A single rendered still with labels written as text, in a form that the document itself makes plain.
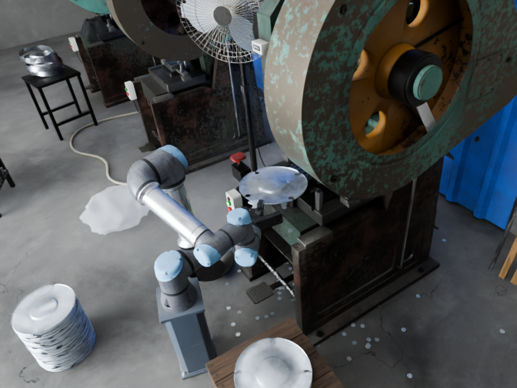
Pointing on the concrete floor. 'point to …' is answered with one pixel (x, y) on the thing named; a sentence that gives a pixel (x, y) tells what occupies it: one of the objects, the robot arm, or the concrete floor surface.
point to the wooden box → (319, 378)
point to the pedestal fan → (197, 15)
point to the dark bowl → (206, 273)
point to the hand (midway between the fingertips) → (262, 201)
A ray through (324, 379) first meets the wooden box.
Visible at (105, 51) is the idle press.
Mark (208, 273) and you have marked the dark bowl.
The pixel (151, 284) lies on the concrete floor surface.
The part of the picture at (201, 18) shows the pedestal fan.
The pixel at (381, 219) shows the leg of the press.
